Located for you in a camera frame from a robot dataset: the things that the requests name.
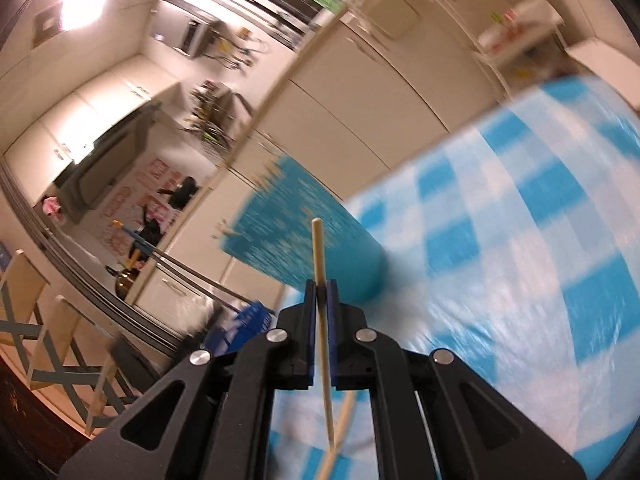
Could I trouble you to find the red wall stickers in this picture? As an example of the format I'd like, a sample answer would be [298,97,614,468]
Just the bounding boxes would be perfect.
[100,157,188,251]

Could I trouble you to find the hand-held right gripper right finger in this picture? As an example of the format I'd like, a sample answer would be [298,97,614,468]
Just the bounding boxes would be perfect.
[326,280,587,480]

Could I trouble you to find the spice shelf with bottles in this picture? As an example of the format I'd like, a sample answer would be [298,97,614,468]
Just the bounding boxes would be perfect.
[189,79,253,133]

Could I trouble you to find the hanging kitchen tools rack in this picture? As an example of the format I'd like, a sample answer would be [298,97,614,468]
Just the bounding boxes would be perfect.
[182,115,238,153]

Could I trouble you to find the wooden folding chair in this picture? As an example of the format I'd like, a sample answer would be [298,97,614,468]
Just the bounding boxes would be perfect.
[0,249,56,361]
[27,295,143,437]

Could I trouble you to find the water heater with hoses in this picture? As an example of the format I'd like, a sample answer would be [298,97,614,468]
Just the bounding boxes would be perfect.
[152,0,273,68]

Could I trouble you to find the blue perforated plastic basket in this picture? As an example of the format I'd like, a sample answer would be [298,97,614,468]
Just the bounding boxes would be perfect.
[220,154,387,307]

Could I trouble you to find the beige lower cabinets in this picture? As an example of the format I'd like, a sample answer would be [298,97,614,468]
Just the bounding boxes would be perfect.
[125,0,506,313]

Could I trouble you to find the wooden chopstick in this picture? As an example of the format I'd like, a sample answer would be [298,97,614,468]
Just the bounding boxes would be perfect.
[311,217,335,450]
[316,391,358,480]

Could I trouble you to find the blue white checkered tablecloth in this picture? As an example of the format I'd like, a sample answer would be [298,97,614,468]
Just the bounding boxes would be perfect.
[267,77,640,480]

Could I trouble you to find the white upper cabinets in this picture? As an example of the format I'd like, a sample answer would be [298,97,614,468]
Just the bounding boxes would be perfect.
[2,67,166,186]

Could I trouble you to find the sliding door frame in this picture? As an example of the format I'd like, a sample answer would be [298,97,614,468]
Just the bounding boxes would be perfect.
[0,155,201,356]

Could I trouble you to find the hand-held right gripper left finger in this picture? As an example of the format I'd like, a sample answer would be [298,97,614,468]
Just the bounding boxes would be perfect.
[57,280,318,480]

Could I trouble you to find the black wok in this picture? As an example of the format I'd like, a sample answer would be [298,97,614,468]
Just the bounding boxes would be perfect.
[137,205,168,248]

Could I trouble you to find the white kitchen cart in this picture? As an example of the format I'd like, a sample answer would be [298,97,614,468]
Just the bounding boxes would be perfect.
[469,0,568,102]

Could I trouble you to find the black cooking pot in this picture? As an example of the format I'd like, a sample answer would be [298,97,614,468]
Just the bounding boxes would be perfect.
[159,176,202,209]

